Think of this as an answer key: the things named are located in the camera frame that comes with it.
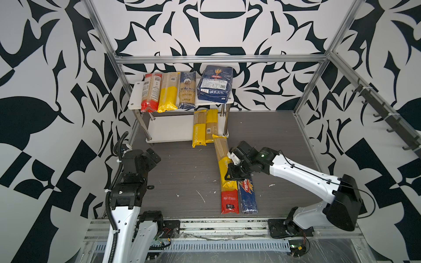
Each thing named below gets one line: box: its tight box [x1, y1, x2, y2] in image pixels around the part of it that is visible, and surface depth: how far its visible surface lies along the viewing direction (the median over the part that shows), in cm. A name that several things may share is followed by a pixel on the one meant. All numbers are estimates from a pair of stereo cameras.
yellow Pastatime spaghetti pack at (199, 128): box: [191, 109, 208, 148], surface depth 101 cm
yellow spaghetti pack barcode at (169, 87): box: [157, 71, 181, 113], surface depth 80 cm
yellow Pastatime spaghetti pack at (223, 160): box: [212, 134, 238, 191], surface depth 81 cm
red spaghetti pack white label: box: [140, 72, 163, 113], surface depth 78 cm
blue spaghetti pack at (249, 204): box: [239, 178, 259, 215], surface depth 83 cm
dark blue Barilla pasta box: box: [196, 65, 234, 104], surface depth 76 cm
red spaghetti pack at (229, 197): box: [220, 180, 240, 215], surface depth 81 cm
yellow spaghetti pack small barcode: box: [205, 108, 219, 144], surface depth 104 cm
